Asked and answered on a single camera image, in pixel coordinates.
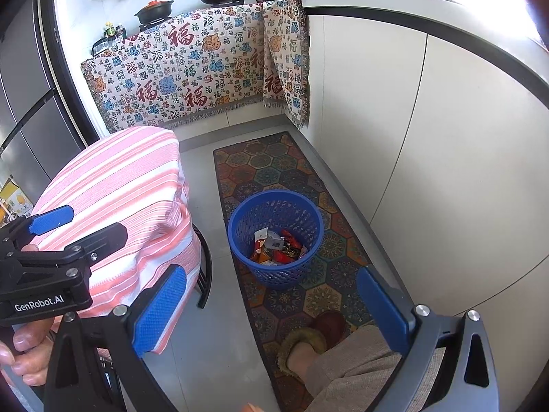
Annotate white kitchen cabinet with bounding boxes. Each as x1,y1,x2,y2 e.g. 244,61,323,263
300,0,549,310

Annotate black clay pot orange lid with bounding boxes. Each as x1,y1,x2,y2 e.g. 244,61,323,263
134,0,174,24

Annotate grey refrigerator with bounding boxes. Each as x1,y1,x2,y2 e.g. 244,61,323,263
0,0,93,190

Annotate brown furry slipper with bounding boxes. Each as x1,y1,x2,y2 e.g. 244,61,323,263
277,311,350,385

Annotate person's left hand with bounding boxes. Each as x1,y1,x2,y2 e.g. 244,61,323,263
0,315,58,387

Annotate blue plastic waste basket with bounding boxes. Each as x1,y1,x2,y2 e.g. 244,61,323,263
227,190,325,290

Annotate hexagon patterned floor mat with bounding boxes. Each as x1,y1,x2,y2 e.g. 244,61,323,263
213,131,414,410

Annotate yellow cardboard box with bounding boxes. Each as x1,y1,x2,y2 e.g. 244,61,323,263
0,176,34,219

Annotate white grey packet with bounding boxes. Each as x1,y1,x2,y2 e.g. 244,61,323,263
254,229,284,252

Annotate large patterned fringed cloth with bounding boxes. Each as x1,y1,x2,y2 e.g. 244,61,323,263
81,3,266,135

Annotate condiment bottle rack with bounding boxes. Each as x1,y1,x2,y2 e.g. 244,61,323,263
91,23,126,56

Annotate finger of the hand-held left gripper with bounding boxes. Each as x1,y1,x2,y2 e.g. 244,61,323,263
0,205,74,250
64,222,128,267

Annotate orange snack packet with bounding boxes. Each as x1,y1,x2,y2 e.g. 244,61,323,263
251,240,275,265

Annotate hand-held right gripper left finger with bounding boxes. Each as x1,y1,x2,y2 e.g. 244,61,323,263
43,264,188,412

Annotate narrow patterned fringed cloth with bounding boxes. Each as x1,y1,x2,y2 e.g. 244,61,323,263
261,0,312,128

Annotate person's beige trouser leg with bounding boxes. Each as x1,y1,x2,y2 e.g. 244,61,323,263
300,324,447,412

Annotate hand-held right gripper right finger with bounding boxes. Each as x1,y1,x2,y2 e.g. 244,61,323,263
357,266,500,412

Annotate pink striped tablecloth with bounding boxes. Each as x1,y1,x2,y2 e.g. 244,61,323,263
26,126,203,355

